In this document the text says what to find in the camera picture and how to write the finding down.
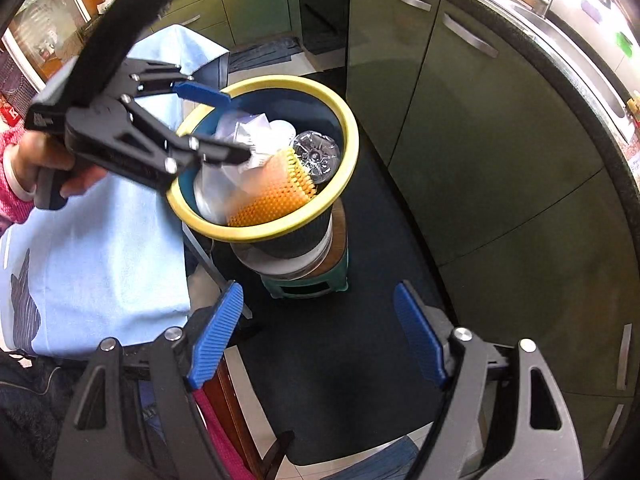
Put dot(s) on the red patterned rug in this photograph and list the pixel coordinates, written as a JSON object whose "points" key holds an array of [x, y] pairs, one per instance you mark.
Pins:
{"points": [[10, 110]]}

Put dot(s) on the clear plastic wrapper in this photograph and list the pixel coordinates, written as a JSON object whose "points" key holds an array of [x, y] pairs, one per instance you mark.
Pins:
{"points": [[240, 127]]}

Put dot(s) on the orange glass door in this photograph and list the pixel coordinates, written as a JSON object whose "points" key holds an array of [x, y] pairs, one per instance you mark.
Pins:
{"points": [[55, 20]]}

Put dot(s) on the white round lid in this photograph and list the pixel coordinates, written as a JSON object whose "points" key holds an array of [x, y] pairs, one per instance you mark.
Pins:
{"points": [[281, 130]]}

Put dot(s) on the person's left hand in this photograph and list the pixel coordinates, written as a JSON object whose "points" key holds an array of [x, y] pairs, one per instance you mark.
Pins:
{"points": [[42, 152]]}

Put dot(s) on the steel sink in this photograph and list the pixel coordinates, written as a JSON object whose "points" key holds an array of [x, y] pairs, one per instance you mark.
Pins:
{"points": [[565, 25]]}

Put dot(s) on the blue star print blanket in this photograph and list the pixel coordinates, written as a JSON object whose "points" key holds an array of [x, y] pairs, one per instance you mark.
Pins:
{"points": [[100, 270]]}

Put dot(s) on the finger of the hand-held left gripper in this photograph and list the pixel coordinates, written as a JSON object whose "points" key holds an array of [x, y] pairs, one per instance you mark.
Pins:
{"points": [[200, 92], [215, 152]]}

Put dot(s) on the brown wooden chair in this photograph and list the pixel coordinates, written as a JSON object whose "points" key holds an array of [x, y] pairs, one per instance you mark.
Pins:
{"points": [[235, 410]]}

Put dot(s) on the dark striped doormat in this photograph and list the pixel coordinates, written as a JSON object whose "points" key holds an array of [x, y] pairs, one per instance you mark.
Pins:
{"points": [[270, 50]]}

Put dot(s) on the green door cabinets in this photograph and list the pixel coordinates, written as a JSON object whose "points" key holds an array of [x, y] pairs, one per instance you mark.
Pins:
{"points": [[500, 160]]}

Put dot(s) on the green plastic stool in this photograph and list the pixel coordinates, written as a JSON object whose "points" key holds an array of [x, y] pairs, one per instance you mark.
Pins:
{"points": [[300, 290]]}

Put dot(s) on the black floor mat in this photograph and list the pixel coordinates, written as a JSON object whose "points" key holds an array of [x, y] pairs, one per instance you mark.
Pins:
{"points": [[360, 360]]}

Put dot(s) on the green sponge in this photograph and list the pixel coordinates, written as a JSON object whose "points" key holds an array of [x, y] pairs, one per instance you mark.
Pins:
{"points": [[623, 42]]}

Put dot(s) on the person's dark trousers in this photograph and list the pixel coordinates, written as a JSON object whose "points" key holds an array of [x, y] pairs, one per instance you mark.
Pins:
{"points": [[30, 410]]}

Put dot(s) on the yellow rimmed dark bin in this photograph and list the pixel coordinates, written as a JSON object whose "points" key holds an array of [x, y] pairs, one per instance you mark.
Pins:
{"points": [[345, 125]]}

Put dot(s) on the white round container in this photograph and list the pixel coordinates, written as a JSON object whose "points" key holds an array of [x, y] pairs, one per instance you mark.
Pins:
{"points": [[280, 265]]}

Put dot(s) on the pink cloth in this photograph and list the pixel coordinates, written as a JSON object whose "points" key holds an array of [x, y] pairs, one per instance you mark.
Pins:
{"points": [[220, 452]]}

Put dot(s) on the clear plastic bottle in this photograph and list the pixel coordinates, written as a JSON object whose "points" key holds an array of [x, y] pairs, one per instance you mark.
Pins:
{"points": [[315, 155]]}

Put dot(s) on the green drawer cabinet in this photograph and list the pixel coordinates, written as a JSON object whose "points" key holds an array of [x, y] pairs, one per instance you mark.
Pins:
{"points": [[250, 5]]}

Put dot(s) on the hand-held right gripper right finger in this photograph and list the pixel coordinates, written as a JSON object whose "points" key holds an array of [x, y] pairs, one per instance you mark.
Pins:
{"points": [[420, 340]]}

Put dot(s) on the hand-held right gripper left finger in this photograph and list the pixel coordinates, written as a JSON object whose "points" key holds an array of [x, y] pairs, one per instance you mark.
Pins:
{"points": [[220, 330]]}

